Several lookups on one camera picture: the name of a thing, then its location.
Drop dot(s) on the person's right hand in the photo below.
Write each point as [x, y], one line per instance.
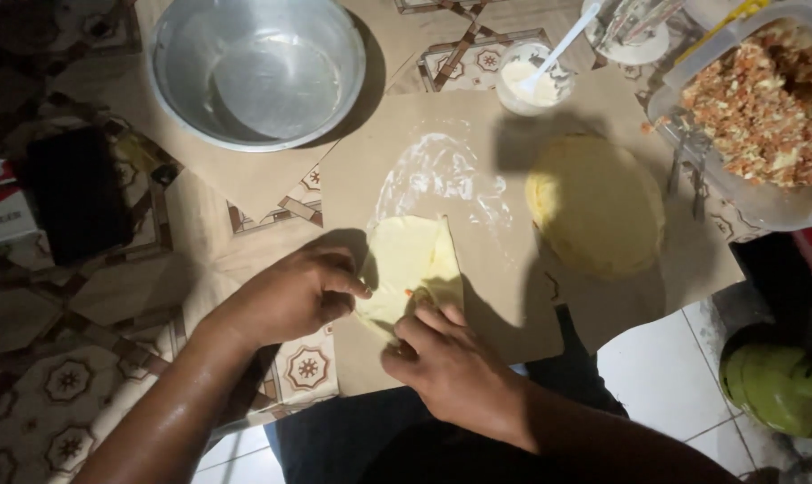
[460, 376]

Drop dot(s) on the person's left hand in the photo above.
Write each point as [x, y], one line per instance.
[288, 296]

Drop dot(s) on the yellow pastry wrapper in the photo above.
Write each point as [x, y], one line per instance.
[409, 262]

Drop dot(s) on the person's dark trousers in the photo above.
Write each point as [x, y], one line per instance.
[406, 437]

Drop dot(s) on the brown paper sheet with smear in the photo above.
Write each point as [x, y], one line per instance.
[513, 282]

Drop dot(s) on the stack of yellow round wrappers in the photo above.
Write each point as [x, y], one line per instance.
[594, 205]

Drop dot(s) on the patterned tablecloth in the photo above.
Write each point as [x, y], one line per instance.
[76, 376]

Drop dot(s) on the large metal bowl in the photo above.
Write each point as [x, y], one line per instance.
[258, 70]

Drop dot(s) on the black flat pouch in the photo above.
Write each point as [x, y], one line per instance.
[76, 195]

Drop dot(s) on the small glass of white paste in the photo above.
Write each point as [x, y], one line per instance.
[534, 84]

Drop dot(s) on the metal fork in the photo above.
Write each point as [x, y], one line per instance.
[692, 158]

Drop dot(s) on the green gas cylinder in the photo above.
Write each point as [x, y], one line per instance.
[779, 383]

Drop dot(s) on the white plastic spoon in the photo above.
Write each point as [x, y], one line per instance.
[554, 54]

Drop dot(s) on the white round lid with glass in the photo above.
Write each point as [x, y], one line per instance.
[631, 30]

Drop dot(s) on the clear plastic container of filling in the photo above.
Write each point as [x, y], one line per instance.
[762, 114]

